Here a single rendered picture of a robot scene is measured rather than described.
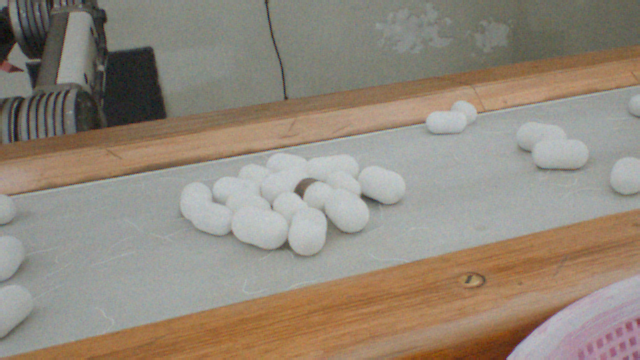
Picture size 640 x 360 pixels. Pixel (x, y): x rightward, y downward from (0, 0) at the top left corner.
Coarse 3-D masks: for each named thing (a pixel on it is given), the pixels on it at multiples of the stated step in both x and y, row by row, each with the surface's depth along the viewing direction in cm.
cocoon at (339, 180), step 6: (336, 174) 37; (342, 174) 37; (348, 174) 37; (330, 180) 37; (336, 180) 36; (342, 180) 36; (348, 180) 36; (354, 180) 36; (336, 186) 36; (342, 186) 36; (348, 186) 36; (354, 186) 36; (354, 192) 36; (360, 192) 36
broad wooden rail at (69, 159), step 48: (624, 48) 71; (336, 96) 61; (384, 96) 58; (432, 96) 57; (480, 96) 58; (528, 96) 58; (48, 144) 53; (96, 144) 51; (144, 144) 51; (192, 144) 51; (240, 144) 52; (288, 144) 52; (0, 192) 47
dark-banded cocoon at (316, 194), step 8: (296, 184) 36; (312, 184) 35; (320, 184) 35; (312, 192) 35; (320, 192) 34; (328, 192) 35; (304, 200) 35; (312, 200) 34; (320, 200) 34; (320, 208) 34
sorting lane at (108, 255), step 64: (512, 128) 50; (576, 128) 48; (64, 192) 47; (128, 192) 45; (448, 192) 37; (512, 192) 36; (576, 192) 35; (64, 256) 34; (128, 256) 33; (192, 256) 32; (256, 256) 31; (320, 256) 30; (384, 256) 29; (64, 320) 26; (128, 320) 26
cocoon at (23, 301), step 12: (12, 288) 26; (0, 300) 25; (12, 300) 26; (24, 300) 26; (0, 312) 25; (12, 312) 25; (24, 312) 26; (0, 324) 25; (12, 324) 25; (0, 336) 25
